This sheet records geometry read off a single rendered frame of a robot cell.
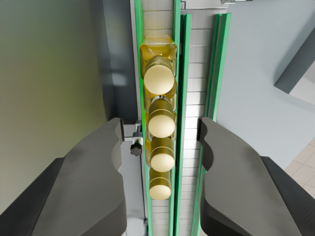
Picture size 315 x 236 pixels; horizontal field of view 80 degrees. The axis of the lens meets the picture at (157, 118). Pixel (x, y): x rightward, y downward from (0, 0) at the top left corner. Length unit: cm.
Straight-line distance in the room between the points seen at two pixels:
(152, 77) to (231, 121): 57
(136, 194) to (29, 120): 59
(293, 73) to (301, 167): 166
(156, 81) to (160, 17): 29
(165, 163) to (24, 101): 18
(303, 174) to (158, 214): 179
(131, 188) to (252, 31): 64
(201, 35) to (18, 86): 40
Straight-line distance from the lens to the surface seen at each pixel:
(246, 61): 68
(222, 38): 42
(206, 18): 49
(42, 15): 25
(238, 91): 71
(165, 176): 31
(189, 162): 65
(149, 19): 48
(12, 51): 20
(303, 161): 225
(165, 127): 23
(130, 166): 65
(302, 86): 70
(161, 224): 88
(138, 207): 80
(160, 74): 21
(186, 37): 40
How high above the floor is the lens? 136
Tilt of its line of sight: 62 degrees down
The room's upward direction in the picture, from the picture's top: 180 degrees clockwise
